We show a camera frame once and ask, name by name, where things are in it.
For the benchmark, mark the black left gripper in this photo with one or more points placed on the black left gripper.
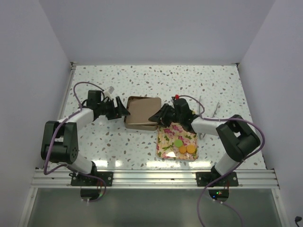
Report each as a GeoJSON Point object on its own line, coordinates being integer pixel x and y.
{"type": "Point", "coordinates": [117, 112]}

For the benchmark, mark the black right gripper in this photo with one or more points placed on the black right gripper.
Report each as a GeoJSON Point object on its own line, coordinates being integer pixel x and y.
{"type": "Point", "coordinates": [161, 116]}

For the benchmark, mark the gold square cookie tin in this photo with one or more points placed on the gold square cookie tin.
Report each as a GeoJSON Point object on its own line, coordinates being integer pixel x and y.
{"type": "Point", "coordinates": [140, 125]}

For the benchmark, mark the floral rectangular tray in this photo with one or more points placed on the floral rectangular tray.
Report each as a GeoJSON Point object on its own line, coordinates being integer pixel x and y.
{"type": "Point", "coordinates": [165, 142]}

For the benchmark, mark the metal serving tongs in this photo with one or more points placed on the metal serving tongs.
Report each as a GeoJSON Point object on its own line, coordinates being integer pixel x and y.
{"type": "Point", "coordinates": [211, 112]}

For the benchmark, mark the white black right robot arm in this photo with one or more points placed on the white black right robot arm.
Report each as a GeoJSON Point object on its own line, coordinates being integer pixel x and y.
{"type": "Point", "coordinates": [240, 138]}

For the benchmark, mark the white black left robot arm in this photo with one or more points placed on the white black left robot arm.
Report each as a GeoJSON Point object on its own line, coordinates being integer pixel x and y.
{"type": "Point", "coordinates": [60, 146]}

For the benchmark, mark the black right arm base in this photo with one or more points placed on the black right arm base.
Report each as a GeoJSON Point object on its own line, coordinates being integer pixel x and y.
{"type": "Point", "coordinates": [205, 178]}

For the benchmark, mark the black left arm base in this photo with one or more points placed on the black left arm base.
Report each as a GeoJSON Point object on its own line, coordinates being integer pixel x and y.
{"type": "Point", "coordinates": [100, 179]}

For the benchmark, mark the green round cookie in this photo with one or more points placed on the green round cookie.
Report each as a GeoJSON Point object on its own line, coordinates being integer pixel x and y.
{"type": "Point", "coordinates": [178, 143]}

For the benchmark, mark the round sandwich cookie front middle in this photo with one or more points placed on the round sandwich cookie front middle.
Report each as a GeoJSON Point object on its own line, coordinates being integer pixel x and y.
{"type": "Point", "coordinates": [182, 149]}

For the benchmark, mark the round sandwich cookie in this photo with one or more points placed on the round sandwich cookie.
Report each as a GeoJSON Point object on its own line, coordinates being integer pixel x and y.
{"type": "Point", "coordinates": [191, 149]}
{"type": "Point", "coordinates": [182, 149]}

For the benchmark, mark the round sandwich cookie front right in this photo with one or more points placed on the round sandwich cookie front right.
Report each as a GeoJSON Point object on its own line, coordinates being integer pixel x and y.
{"type": "Point", "coordinates": [191, 149]}

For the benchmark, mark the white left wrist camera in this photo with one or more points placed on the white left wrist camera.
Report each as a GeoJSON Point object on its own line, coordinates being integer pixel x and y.
{"type": "Point", "coordinates": [109, 91]}

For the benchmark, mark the aluminium frame rail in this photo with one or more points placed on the aluminium frame rail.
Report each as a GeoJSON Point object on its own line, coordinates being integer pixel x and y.
{"type": "Point", "coordinates": [149, 191]}

